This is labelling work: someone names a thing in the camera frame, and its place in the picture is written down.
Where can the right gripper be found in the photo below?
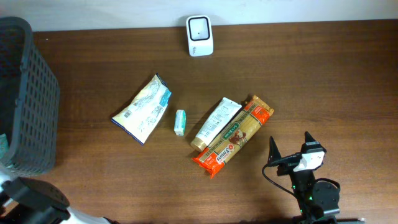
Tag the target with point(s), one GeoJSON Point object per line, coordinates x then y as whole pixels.
{"type": "Point", "coordinates": [288, 164]}

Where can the red spaghetti packet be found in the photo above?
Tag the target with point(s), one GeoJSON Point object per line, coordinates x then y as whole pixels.
{"type": "Point", "coordinates": [234, 136]}

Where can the white gold-capped tube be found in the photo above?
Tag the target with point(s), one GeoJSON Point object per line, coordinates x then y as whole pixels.
{"type": "Point", "coordinates": [216, 121]}

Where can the green tissue pack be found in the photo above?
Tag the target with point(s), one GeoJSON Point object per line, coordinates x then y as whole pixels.
{"type": "Point", "coordinates": [180, 122]}

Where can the cream snack bag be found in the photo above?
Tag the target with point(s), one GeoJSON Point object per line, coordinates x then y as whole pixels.
{"type": "Point", "coordinates": [143, 114]}

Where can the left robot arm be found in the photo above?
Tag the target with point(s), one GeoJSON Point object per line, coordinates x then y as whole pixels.
{"type": "Point", "coordinates": [25, 200]}

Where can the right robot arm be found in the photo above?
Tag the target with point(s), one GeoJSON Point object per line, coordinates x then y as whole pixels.
{"type": "Point", "coordinates": [317, 198]}

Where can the white barcode scanner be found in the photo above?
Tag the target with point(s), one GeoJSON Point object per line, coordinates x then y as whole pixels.
{"type": "Point", "coordinates": [199, 36]}

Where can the grey plastic mesh basket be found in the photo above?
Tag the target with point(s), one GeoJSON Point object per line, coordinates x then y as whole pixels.
{"type": "Point", "coordinates": [30, 96]}

